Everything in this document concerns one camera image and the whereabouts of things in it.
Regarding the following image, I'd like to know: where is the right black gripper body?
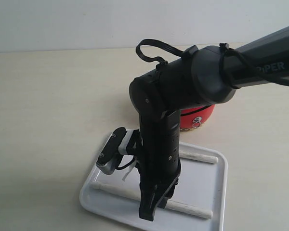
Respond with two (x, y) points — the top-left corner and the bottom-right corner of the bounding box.
(136, 154), (181, 188)

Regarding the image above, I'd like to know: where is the white wooden drumstick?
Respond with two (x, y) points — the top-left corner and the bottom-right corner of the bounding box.
(91, 181), (213, 219)
(179, 151), (218, 164)

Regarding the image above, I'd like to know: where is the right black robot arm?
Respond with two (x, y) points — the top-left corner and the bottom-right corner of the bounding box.
(129, 26), (289, 221)

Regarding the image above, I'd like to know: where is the small red drum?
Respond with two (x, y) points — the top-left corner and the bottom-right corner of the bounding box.
(180, 105), (215, 131)

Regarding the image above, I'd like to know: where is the white plastic tray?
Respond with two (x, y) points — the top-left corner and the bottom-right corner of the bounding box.
(79, 127), (228, 231)

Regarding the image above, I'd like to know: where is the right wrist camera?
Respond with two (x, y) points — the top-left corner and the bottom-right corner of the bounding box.
(95, 127), (140, 175)

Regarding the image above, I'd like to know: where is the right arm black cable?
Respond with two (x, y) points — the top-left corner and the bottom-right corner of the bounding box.
(136, 38), (289, 89)

